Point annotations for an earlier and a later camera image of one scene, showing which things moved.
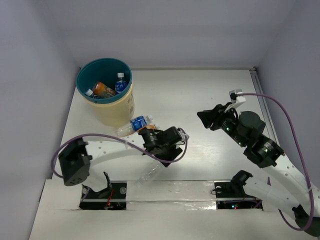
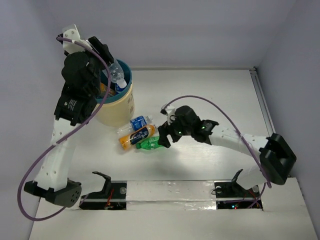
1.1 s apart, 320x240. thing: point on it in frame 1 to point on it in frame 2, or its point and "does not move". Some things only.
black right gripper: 215,115 to 165,129
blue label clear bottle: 120,85 does not move
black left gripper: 173,152 to 100,50
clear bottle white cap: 148,175 to 117,75
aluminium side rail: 263,103 does not move
